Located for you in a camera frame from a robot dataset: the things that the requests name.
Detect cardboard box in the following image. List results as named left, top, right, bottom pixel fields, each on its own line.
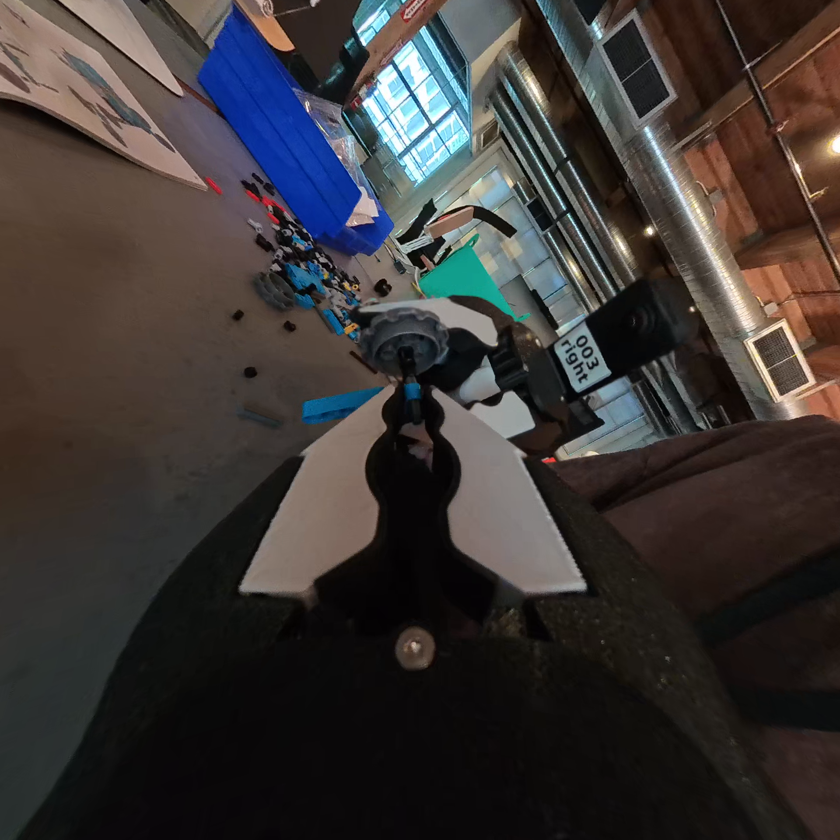
left=341, top=0, right=454, bottom=109

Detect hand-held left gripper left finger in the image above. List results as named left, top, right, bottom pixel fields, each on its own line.
left=238, top=384, right=401, bottom=599

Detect slim silver air duct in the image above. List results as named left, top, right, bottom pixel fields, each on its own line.
left=489, top=42, right=641, bottom=316

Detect blue toy beam piece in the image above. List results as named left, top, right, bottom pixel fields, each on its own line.
left=302, top=386, right=387, bottom=424

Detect clear plastic bag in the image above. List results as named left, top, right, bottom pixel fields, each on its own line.
left=295, top=88, right=388, bottom=227

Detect black toy axle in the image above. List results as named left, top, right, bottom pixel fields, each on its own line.
left=395, top=346, right=422, bottom=424

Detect pile of small toy pieces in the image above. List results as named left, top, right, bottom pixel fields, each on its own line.
left=239, top=172, right=368, bottom=337

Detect teal box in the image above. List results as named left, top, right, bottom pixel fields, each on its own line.
left=416, top=233, right=532, bottom=322

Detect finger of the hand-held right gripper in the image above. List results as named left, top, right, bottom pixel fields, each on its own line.
left=357, top=297, right=503, bottom=352
left=456, top=361, right=540, bottom=439

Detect large grid window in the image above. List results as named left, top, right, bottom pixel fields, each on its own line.
left=357, top=26, right=473, bottom=188

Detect large silver air duct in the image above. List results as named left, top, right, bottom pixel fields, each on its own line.
left=535, top=0, right=815, bottom=421

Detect grey desk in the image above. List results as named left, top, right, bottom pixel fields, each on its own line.
left=0, top=0, right=401, bottom=840

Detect white air vent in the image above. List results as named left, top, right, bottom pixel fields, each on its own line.
left=594, top=10, right=678, bottom=129
left=745, top=318, right=818, bottom=403

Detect grey toy gear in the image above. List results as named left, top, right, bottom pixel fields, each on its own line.
left=357, top=303, right=450, bottom=382

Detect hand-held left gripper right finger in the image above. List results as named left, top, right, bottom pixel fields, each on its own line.
left=423, top=387, right=588, bottom=597

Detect blue plastic bin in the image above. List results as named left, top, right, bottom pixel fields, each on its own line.
left=197, top=3, right=396, bottom=257

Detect grey toy gear ring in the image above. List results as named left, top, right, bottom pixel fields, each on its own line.
left=255, top=270, right=296, bottom=309

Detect white instruction sheet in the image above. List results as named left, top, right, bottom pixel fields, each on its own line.
left=59, top=0, right=186, bottom=98
left=0, top=0, right=210, bottom=193

